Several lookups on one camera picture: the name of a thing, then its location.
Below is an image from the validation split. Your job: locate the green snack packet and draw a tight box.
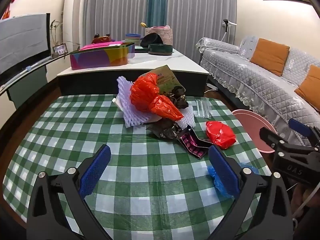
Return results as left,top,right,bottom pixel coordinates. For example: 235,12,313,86
141,65,187,98

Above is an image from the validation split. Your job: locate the teal curtain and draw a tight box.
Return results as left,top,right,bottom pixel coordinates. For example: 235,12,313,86
146,0,168,29

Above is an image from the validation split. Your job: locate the person's right hand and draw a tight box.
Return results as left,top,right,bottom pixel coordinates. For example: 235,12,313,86
294,184,320,208

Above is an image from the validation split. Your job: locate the green round tin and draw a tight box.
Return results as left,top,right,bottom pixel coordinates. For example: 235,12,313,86
148,44,173,56

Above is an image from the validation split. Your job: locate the black plastic wrapper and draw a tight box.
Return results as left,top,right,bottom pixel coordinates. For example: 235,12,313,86
146,119,188,139

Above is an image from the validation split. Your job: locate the white foam fruit net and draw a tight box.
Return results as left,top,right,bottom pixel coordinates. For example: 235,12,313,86
117,76,194,128

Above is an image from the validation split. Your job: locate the white floor stand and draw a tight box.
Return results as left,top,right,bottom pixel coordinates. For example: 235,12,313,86
221,19,237,42

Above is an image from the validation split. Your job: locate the white topped coffee table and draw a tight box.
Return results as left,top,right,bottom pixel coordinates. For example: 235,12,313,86
56,46,210,98

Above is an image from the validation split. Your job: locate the clear plastic sleeve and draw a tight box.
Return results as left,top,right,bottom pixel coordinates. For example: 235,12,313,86
194,98,211,118

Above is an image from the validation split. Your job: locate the green checked tablecloth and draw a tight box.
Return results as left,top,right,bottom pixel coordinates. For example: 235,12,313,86
2,94,273,240

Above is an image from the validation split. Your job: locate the orange cushion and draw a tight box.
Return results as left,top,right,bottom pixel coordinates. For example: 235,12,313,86
250,38,290,77
294,65,320,105

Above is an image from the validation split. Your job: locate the small orange plastic bag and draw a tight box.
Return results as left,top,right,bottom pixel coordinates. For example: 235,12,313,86
206,121,237,150

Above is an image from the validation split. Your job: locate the grey curtain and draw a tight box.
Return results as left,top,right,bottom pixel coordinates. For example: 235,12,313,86
82,0,238,63

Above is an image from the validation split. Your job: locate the dark brown patterned cloth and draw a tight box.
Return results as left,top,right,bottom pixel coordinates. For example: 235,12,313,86
166,92,189,109

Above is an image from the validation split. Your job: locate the covered television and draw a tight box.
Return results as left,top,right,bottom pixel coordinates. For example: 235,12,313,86
0,13,51,85

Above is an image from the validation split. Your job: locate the grey green television cabinet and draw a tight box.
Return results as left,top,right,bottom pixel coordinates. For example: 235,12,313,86
0,62,60,110

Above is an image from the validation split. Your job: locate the white standing air conditioner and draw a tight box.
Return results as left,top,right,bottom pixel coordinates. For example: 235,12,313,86
62,0,87,53

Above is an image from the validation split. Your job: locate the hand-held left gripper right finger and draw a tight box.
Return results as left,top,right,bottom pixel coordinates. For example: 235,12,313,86
207,145,294,240

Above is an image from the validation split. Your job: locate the stack of coloured bowls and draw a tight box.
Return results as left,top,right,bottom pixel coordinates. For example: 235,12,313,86
125,33,142,44

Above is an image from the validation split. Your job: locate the pink plastic bin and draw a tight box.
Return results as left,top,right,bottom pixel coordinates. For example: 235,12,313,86
231,109,278,153

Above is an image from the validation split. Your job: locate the pink lace basket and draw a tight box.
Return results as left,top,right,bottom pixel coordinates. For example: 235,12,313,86
145,26,174,46

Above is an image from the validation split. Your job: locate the pink and black packet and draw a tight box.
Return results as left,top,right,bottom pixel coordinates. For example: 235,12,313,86
179,127,213,159

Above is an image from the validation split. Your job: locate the black hat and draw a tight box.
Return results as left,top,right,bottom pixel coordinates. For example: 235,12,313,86
140,34,164,48

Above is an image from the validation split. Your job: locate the bamboo plant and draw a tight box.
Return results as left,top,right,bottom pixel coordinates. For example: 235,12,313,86
49,19,80,53

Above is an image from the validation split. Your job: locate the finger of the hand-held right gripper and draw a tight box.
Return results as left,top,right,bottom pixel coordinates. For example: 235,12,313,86
288,119,320,147
259,127,293,154

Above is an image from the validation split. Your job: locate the colourful gift box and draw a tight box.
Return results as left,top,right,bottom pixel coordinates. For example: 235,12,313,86
69,42,136,70

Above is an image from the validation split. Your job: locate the grey quilted sofa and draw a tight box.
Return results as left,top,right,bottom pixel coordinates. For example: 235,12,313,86
196,35,320,153

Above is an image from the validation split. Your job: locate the photo frame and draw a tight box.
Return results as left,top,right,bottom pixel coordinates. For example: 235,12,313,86
52,44,68,55

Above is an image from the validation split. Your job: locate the red brown teapot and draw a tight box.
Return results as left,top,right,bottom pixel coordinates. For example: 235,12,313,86
91,33,113,44

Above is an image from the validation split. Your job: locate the black ribbed wrapper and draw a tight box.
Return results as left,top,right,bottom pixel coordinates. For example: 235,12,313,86
174,86,187,98

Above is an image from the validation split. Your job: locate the large orange plastic bag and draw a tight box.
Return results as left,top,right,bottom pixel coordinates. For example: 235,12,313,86
130,72,184,120

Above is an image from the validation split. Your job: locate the blue plastic bag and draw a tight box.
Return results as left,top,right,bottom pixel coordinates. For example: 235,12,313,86
207,162,259,200

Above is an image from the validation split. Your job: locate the white stick with blue bead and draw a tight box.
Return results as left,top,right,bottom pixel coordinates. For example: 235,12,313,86
0,56,50,85

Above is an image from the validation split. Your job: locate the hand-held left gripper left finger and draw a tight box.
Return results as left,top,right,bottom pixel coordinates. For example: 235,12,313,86
26,144,112,240

